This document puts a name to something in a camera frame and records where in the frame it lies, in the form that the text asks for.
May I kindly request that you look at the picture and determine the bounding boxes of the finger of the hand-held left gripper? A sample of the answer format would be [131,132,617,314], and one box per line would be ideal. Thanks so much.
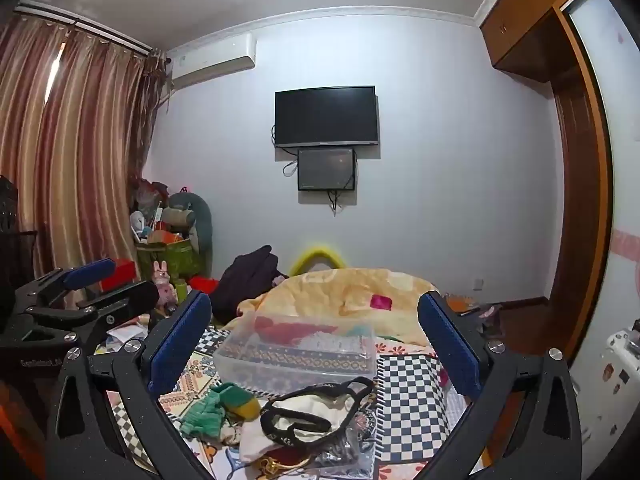
[22,281,161,348]
[14,258,117,314]

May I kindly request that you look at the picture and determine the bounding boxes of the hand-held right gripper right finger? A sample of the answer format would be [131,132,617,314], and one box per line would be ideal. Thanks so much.
[415,290,583,480]

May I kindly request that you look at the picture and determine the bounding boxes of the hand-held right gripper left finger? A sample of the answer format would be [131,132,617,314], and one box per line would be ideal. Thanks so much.
[46,290,216,480]

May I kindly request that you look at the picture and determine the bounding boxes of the green yellow knit sock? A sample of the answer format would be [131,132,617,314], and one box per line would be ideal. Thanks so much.
[178,382,261,444]

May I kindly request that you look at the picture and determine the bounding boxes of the clear plastic box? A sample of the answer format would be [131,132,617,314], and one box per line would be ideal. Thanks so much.
[213,313,379,396]

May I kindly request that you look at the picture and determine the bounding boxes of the black lace band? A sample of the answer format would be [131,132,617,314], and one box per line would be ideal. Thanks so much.
[260,376,376,449]

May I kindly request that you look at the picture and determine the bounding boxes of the clear plastic bag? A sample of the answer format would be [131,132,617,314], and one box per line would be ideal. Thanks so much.
[309,422,377,480]

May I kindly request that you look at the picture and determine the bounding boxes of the white cloth pouch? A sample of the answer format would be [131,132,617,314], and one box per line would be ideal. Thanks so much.
[239,390,354,465]

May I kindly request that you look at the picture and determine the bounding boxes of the red cloth pouch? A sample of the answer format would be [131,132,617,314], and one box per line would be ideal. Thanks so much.
[259,446,323,472]

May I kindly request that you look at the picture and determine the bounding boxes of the pink bunny plush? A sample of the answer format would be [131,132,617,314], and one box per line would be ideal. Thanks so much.
[151,261,177,307]

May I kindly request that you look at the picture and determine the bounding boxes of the red box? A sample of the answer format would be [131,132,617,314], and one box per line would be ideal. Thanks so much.
[100,258,139,292]

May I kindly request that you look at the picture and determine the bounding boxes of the pile of papers and books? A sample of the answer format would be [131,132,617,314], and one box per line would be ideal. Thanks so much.
[101,309,152,357]

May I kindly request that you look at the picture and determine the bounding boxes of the green storage bag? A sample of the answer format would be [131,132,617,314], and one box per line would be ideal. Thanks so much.
[136,237,204,282]

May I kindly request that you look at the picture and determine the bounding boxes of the patterned bedsheet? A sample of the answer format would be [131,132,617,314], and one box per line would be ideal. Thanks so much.
[102,320,501,480]

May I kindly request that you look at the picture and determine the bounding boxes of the dark purple clothing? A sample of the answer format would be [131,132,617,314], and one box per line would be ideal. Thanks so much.
[212,245,282,324]

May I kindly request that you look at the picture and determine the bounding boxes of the grey-green plush toy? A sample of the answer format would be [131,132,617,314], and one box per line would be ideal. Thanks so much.
[162,191,214,256]

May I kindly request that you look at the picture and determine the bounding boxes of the red plastic bag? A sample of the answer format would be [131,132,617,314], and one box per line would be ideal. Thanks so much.
[131,176,170,212]

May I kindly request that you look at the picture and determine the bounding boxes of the red cloth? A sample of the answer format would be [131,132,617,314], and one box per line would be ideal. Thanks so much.
[254,320,342,349]

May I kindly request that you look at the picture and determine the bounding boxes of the yellow fleece blanket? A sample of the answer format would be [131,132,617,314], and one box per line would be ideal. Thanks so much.
[235,267,442,347]

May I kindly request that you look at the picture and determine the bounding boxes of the striped brown curtain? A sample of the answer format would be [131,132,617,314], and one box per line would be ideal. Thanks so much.
[0,12,167,288]

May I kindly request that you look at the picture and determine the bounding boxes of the yellow foam tube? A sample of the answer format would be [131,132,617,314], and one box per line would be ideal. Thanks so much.
[289,244,349,277]

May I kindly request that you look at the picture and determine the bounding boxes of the small black monitor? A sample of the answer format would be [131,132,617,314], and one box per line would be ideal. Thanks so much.
[297,147,357,192]

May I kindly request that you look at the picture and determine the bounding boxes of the white air conditioner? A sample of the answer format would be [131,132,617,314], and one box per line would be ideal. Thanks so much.
[167,32,257,87]

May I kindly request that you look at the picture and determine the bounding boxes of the white heart-print wardrobe door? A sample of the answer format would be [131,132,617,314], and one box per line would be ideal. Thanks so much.
[567,0,640,480]

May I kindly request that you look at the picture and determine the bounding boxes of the wooden overhead cabinet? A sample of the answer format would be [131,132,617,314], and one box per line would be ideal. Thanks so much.
[479,0,592,81]

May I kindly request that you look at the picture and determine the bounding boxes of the curtain rail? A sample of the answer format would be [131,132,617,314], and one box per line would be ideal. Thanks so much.
[14,1,155,55]

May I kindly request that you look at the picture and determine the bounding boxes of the black wall television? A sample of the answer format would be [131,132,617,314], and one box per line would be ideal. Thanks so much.
[274,85,378,150]

